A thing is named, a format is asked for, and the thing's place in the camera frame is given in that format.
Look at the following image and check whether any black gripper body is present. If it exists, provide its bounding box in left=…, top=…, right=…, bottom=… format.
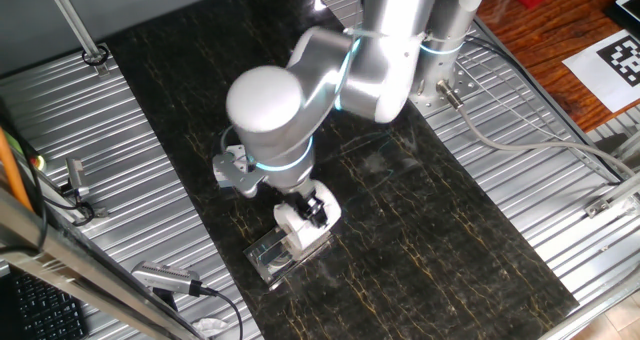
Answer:
left=287, top=188, right=322, bottom=219

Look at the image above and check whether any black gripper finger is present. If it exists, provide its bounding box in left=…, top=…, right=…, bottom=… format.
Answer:
left=304, top=203, right=328, bottom=228

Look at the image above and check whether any white toilet paper roll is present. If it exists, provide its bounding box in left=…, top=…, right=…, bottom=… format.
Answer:
left=273, top=178, right=343, bottom=261

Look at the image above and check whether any black marble pattern mat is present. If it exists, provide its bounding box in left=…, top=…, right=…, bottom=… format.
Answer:
left=104, top=0, right=581, bottom=340

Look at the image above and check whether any crumpled white tissue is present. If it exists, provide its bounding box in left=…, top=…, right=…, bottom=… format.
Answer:
left=192, top=317, right=231, bottom=339

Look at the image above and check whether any black keyboard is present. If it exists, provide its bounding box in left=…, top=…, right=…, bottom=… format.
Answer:
left=9, top=272, right=89, bottom=340

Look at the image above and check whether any brown wooden table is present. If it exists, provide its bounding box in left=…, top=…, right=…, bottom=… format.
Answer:
left=474, top=0, right=640, bottom=134

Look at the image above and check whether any silver metal pole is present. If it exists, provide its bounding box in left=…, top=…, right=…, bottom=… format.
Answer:
left=42, top=0, right=111, bottom=77

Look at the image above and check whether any white paper with marker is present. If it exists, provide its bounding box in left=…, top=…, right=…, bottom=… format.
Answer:
left=562, top=28, right=640, bottom=114

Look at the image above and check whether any white tablet device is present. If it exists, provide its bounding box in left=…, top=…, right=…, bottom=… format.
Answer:
left=602, top=0, right=640, bottom=29

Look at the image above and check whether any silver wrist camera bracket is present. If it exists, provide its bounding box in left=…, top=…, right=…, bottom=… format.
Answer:
left=211, top=143, right=266, bottom=200

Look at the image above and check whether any black camera cable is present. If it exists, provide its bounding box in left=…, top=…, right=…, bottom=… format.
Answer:
left=199, top=285, right=245, bottom=340

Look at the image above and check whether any silver ribbed exterior camera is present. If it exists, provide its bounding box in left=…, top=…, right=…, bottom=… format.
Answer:
left=131, top=260, right=204, bottom=297

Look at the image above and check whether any camera mount clamp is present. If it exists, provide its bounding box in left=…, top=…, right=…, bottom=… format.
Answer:
left=151, top=287, right=180, bottom=312

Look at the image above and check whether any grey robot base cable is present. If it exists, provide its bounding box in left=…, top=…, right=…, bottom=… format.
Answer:
left=435, top=78, right=637, bottom=179

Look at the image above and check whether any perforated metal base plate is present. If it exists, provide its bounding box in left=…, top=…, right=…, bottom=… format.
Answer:
left=407, top=44, right=481, bottom=119

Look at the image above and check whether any aluminium frame beam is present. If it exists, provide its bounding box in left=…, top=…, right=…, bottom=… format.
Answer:
left=0, top=184, right=206, bottom=340

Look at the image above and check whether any silver metal bracket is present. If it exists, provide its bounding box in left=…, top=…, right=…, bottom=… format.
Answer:
left=584, top=172, right=640, bottom=219

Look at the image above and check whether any orange cable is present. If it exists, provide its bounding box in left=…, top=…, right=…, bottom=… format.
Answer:
left=0, top=127, right=34, bottom=214

